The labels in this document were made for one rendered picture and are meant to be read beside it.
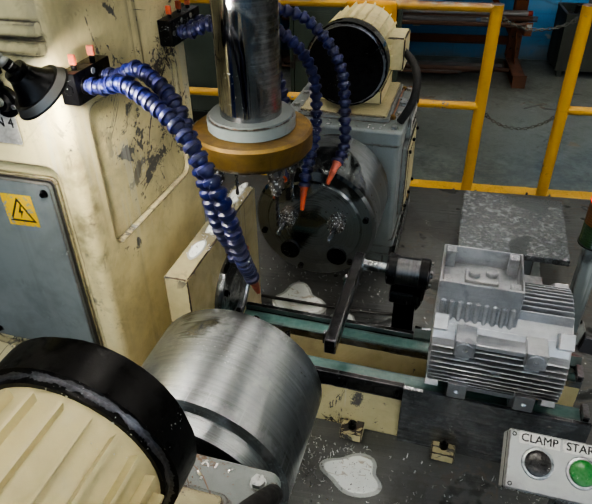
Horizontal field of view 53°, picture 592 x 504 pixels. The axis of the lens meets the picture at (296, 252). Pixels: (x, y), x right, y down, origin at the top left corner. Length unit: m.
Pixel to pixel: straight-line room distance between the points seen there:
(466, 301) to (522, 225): 0.62
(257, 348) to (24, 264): 0.42
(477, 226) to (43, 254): 0.97
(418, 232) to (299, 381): 0.93
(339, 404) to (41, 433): 0.72
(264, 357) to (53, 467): 0.38
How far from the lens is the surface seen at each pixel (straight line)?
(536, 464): 0.79
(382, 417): 1.09
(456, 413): 1.04
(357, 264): 1.11
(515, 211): 1.56
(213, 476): 0.64
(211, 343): 0.76
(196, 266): 0.92
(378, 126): 1.34
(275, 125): 0.84
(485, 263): 0.99
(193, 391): 0.70
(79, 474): 0.45
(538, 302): 0.96
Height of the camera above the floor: 1.68
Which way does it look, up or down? 35 degrees down
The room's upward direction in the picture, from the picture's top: 1 degrees counter-clockwise
